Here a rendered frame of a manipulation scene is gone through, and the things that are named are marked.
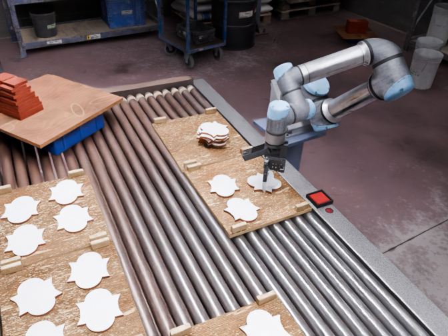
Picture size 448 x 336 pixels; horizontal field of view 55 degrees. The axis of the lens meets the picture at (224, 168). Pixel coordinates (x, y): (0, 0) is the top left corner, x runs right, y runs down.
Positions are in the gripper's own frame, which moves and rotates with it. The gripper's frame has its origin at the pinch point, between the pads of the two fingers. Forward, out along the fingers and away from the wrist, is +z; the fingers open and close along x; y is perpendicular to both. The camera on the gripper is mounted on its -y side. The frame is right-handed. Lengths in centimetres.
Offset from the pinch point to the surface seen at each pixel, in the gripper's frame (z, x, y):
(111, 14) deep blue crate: 62, 386, -227
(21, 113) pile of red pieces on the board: -13, 9, -106
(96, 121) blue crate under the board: -3, 25, -81
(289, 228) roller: 2.9, -21.1, 11.6
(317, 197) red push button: 1.4, -2.6, 21.1
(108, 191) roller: 2, -16, -59
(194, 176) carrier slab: 0.7, -1.1, -28.3
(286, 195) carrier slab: 0.7, -5.3, 9.2
